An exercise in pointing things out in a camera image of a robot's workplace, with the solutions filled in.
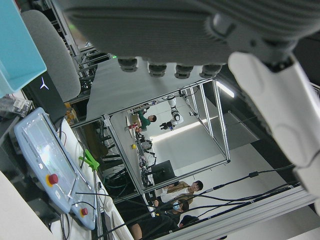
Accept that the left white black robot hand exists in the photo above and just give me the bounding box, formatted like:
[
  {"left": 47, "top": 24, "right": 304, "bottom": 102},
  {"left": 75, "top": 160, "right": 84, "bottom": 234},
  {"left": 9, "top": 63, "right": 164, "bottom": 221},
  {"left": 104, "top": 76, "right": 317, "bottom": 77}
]
[{"left": 51, "top": 0, "right": 320, "bottom": 216}]

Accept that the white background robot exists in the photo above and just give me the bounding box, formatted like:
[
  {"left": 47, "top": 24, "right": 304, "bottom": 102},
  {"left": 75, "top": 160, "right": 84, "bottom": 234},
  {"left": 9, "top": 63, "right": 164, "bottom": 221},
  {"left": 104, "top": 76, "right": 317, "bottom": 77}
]
[{"left": 159, "top": 95, "right": 185, "bottom": 131}]

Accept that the person in green shirt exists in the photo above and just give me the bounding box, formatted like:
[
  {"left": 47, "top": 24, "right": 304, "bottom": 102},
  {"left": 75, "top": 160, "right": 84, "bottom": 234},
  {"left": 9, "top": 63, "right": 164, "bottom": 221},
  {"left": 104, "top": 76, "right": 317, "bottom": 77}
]
[{"left": 138, "top": 109, "right": 158, "bottom": 131}]

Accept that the grey padded chair back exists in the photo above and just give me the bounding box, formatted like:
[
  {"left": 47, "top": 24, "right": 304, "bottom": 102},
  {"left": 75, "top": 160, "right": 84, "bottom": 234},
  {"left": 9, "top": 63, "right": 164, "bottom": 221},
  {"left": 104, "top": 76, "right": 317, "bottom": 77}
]
[{"left": 20, "top": 9, "right": 83, "bottom": 103}]

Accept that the black laptop with logo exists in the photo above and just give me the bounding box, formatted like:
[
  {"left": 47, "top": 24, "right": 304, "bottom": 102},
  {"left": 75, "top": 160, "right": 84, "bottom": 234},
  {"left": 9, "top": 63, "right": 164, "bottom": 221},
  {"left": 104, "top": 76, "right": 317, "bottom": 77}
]
[{"left": 21, "top": 71, "right": 67, "bottom": 124}]

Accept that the small black background monitor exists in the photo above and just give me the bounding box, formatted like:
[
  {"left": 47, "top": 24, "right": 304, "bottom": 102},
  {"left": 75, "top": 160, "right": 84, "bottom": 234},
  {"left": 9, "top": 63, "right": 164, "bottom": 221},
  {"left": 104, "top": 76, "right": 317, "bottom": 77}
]
[{"left": 152, "top": 159, "right": 177, "bottom": 186}]

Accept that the green plastic clamp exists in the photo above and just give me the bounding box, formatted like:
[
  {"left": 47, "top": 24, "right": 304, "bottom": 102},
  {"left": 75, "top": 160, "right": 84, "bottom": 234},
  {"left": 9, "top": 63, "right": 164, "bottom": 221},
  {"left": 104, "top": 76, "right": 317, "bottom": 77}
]
[{"left": 78, "top": 148, "right": 100, "bottom": 174}]

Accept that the light blue plastic bin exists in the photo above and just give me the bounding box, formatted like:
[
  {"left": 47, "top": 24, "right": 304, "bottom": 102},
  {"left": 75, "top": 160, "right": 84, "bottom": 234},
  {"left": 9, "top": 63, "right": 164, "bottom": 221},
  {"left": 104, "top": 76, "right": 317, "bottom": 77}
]
[{"left": 0, "top": 0, "right": 48, "bottom": 100}]

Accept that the person in beige jacket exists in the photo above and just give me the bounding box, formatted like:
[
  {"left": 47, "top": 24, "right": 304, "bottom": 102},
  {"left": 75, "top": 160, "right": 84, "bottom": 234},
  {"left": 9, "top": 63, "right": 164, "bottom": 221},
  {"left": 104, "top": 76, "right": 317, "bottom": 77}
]
[{"left": 159, "top": 180, "right": 204, "bottom": 204}]

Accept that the person with blue mask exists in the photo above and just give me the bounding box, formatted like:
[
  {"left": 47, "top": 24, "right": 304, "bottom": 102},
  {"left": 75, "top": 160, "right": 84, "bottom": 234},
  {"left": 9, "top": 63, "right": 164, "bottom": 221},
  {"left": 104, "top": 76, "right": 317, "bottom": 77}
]
[{"left": 149, "top": 198, "right": 190, "bottom": 221}]

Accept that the grey teach pendant red button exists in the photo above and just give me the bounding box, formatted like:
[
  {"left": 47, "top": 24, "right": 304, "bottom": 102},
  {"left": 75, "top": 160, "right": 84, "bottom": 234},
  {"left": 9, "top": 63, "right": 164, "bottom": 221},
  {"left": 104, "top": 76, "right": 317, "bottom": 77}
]
[
  {"left": 69, "top": 197, "right": 98, "bottom": 231},
  {"left": 13, "top": 107, "right": 89, "bottom": 215}
]

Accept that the aluminium frame cage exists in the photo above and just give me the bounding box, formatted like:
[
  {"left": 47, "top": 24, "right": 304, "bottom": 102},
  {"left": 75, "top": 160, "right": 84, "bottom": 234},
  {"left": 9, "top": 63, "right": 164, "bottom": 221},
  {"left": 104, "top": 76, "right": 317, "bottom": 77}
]
[{"left": 100, "top": 78, "right": 232, "bottom": 195}]

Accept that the black cable with inline connector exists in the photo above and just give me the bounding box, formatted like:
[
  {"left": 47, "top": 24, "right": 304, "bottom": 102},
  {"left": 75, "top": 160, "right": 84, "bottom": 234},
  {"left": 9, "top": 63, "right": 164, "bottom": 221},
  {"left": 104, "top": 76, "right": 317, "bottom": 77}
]
[{"left": 149, "top": 170, "right": 296, "bottom": 214}]

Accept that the aluminium extrusion post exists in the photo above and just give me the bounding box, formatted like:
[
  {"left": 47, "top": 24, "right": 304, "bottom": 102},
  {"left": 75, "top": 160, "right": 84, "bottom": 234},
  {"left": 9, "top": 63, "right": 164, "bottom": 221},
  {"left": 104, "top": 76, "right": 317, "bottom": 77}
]
[{"left": 90, "top": 168, "right": 105, "bottom": 240}]

